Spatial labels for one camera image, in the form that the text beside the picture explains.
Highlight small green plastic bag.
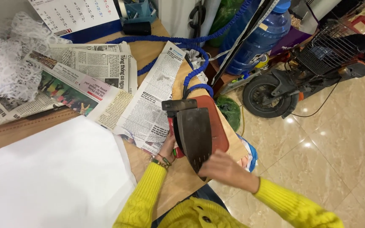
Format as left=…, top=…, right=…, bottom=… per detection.
left=215, top=95, right=242, bottom=132

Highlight yellow knitted sweater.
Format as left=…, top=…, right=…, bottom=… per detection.
left=157, top=196, right=250, bottom=228

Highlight black electric scooter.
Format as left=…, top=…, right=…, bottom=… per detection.
left=241, top=18, right=365, bottom=120

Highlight blue plastic tray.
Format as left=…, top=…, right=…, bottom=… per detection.
left=118, top=0, right=158, bottom=25

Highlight yellow tape roll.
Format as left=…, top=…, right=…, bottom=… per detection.
left=254, top=53, right=270, bottom=70

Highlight white measuring tape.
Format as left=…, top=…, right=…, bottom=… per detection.
left=207, top=0, right=281, bottom=62

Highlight crumpled white cloth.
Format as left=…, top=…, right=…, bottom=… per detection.
left=187, top=48, right=209, bottom=84

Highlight red iron rest mat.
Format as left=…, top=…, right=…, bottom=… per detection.
left=190, top=95, right=230, bottom=153

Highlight black wire basket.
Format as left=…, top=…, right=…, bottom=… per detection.
left=297, top=20, right=360, bottom=76

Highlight gold bracelet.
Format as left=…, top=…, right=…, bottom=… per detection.
left=150, top=156, right=170, bottom=170

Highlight person's left hand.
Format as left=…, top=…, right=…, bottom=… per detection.
left=159, top=134, right=178, bottom=163

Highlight folded newspaper with bold headline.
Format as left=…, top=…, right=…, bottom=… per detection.
left=48, top=42, right=138, bottom=95

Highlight white lace fabric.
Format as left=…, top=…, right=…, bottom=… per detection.
left=0, top=12, right=73, bottom=107

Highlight blue braided hose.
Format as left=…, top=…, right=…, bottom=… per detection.
left=106, top=0, right=253, bottom=99

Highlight green bead bracelet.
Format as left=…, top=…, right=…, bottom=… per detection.
left=157, top=153, right=172, bottom=167

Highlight black metal bar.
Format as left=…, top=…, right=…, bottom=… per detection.
left=210, top=0, right=279, bottom=86

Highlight dark iron with red handle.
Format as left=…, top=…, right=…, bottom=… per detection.
left=162, top=99, right=213, bottom=182

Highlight large green plastic bag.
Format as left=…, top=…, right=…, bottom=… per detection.
left=208, top=0, right=246, bottom=49

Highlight newspaper with colour photo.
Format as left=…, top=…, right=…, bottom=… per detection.
left=0, top=51, right=113, bottom=128

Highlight white fabric sheet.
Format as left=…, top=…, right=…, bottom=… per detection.
left=0, top=115, right=138, bottom=228

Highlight white and blue calendar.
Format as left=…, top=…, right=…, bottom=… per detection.
left=27, top=0, right=123, bottom=44

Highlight person's right hand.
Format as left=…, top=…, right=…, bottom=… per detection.
left=198, top=150, right=261, bottom=194

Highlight thin black cable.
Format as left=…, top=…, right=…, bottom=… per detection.
left=291, top=79, right=342, bottom=118

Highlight blue and white plastic bag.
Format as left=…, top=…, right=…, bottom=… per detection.
left=236, top=134, right=259, bottom=173

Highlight large blue water bottle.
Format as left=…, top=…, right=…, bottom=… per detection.
left=218, top=0, right=293, bottom=76

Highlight black scissors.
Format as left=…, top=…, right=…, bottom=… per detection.
left=188, top=0, right=207, bottom=49

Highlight purple box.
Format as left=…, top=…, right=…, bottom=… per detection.
left=269, top=26, right=313, bottom=57

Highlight white rolled paper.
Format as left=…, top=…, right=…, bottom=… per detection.
left=198, top=0, right=223, bottom=39

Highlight long wooden ruler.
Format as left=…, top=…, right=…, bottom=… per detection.
left=0, top=107, right=82, bottom=138

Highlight long narrow newspaper sheet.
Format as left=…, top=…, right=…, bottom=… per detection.
left=87, top=41, right=187, bottom=156

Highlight black cylinder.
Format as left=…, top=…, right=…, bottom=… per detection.
left=122, top=21, right=152, bottom=36

